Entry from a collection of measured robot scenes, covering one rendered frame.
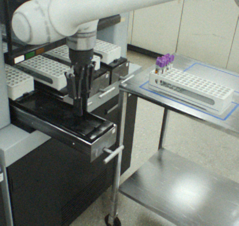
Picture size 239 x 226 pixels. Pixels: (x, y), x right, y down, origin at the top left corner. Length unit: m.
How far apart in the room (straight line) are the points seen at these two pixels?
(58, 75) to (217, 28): 2.20
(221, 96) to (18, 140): 0.69
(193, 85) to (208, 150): 1.24
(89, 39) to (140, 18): 2.62
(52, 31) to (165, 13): 2.67
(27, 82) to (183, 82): 0.55
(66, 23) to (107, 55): 0.68
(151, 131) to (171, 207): 1.01
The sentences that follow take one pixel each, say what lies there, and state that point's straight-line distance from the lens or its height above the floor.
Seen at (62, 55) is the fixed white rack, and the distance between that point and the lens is 1.49.
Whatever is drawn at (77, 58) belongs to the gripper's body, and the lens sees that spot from 1.07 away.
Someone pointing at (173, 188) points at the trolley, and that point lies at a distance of 1.73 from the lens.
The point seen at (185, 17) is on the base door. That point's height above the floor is 0.50.
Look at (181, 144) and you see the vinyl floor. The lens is 2.49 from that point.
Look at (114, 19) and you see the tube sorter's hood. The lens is 1.54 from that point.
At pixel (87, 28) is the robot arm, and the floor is 1.12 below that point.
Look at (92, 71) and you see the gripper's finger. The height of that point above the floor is 0.95.
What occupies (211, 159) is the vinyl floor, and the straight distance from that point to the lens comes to 2.42.
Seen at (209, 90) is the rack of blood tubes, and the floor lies 0.88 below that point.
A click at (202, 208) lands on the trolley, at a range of 1.68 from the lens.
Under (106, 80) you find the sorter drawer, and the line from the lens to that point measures 1.49.
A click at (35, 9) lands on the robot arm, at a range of 0.87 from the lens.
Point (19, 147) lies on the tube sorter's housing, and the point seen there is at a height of 0.71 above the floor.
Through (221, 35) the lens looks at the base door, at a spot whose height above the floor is 0.42.
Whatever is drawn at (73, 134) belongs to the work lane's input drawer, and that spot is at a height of 0.80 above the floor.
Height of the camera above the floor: 1.46
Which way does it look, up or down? 31 degrees down
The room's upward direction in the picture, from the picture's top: 5 degrees clockwise
